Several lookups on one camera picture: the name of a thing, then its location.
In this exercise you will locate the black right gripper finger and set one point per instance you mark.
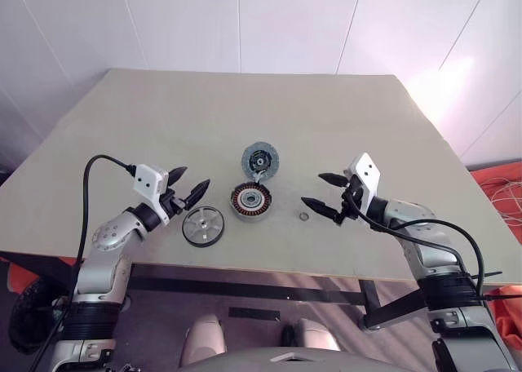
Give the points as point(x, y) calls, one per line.
point(322, 208)
point(334, 180)

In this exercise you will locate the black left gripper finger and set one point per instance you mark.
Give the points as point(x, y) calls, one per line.
point(197, 193)
point(178, 174)

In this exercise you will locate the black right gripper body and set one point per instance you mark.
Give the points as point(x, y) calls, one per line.
point(351, 198)

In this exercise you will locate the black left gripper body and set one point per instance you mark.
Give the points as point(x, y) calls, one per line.
point(174, 204)

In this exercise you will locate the silver spoked rotor black rim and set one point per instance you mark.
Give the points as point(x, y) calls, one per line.
point(203, 225)

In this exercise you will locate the motor stator with copper windings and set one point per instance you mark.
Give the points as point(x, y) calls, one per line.
point(240, 196)

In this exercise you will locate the grey round motor end cap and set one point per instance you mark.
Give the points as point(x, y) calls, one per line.
point(249, 160)

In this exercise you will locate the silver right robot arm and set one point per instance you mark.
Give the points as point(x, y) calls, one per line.
point(428, 262)

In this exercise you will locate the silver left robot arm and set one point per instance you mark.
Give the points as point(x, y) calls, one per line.
point(106, 233)

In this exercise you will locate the black floor tape strip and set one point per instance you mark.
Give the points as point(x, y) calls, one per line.
point(253, 313)

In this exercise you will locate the beige rounded right leg shell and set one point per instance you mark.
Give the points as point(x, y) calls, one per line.
point(316, 335)

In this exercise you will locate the beige rounded leg shell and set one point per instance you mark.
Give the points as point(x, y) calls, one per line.
point(204, 339)
point(316, 335)

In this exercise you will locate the orange fabric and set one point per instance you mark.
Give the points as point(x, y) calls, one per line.
point(485, 180)

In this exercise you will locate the beige rounded left leg shell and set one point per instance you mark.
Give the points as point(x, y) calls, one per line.
point(204, 339)

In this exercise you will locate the black zip tie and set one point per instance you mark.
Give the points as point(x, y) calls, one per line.
point(489, 275)

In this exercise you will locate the grey robot torso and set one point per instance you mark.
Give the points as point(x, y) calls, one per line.
point(261, 361)

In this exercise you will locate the orange red cushion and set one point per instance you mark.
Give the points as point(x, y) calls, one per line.
point(16, 278)

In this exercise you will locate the black round wheel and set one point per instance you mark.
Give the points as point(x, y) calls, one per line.
point(28, 319)

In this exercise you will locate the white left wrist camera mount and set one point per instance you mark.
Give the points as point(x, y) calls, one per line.
point(147, 180)

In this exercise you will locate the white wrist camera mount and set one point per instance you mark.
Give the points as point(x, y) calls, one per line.
point(367, 168)
point(147, 180)

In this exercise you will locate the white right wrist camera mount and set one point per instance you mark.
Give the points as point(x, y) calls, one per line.
point(367, 168)

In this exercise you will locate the black table frame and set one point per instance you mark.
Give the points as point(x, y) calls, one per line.
point(244, 286)

